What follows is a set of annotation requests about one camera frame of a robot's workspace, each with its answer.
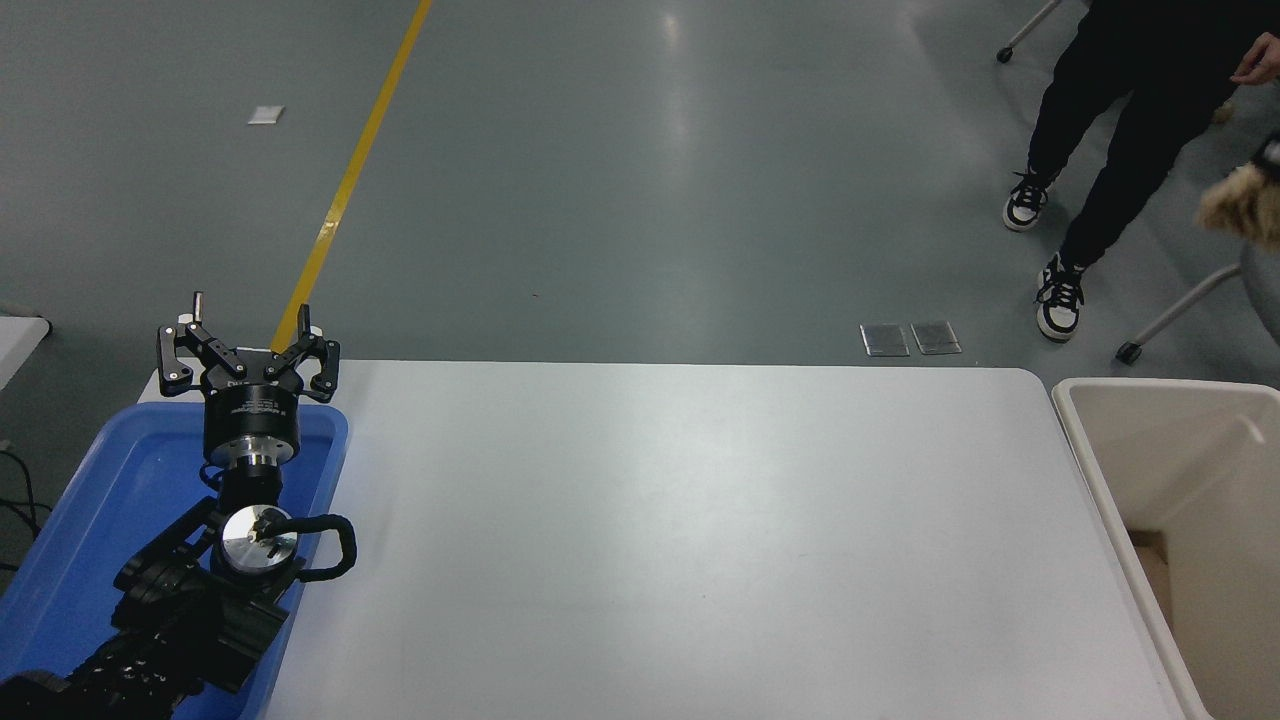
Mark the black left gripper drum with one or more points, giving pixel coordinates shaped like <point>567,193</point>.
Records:
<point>252,418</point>

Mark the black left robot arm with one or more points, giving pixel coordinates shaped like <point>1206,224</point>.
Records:
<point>160,620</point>

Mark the person's hand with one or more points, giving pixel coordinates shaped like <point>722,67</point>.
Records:
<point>1262,60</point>

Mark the blue plastic tray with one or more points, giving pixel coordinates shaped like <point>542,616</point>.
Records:
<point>90,500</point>

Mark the yellow floor tape line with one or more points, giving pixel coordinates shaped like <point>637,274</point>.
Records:
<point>350,180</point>

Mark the small white side table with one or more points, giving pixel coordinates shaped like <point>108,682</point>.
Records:
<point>18,345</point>

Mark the metal floor plate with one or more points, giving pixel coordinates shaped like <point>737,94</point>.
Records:
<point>936,338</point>
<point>885,340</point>

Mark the grey-legged wheeled chair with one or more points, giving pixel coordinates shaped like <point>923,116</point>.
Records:
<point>1180,312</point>

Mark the large pale plastic bin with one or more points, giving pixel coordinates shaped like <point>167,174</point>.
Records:
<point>1220,470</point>

